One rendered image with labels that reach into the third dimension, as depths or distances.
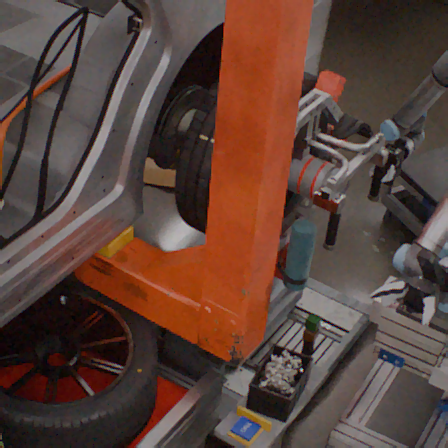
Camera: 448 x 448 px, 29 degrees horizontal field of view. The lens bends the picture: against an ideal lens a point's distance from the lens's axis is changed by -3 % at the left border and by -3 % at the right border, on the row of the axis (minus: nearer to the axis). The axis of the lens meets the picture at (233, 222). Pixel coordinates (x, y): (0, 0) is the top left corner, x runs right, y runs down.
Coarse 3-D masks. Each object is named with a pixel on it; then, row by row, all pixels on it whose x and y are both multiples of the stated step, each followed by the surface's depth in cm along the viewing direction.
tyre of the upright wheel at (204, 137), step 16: (304, 80) 297; (208, 96) 289; (208, 112) 288; (192, 128) 289; (208, 128) 286; (320, 128) 328; (192, 144) 288; (208, 144) 287; (192, 160) 289; (208, 160) 286; (176, 176) 295; (192, 176) 291; (208, 176) 288; (176, 192) 298; (192, 192) 294; (208, 192) 291; (192, 208) 299; (288, 208) 332; (192, 224) 310
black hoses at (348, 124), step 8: (344, 120) 303; (352, 120) 302; (360, 120) 304; (336, 128) 303; (344, 128) 301; (352, 128) 301; (360, 128) 300; (368, 128) 305; (336, 136) 302; (344, 136) 301; (368, 136) 308; (328, 144) 303
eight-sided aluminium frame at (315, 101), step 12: (312, 96) 297; (324, 96) 297; (300, 108) 292; (312, 108) 290; (324, 108) 311; (336, 108) 309; (300, 120) 284; (324, 120) 320; (336, 120) 314; (324, 132) 323; (324, 144) 326; (324, 156) 330; (300, 204) 330; (312, 204) 329; (288, 216) 326; (300, 216) 327; (288, 228) 321
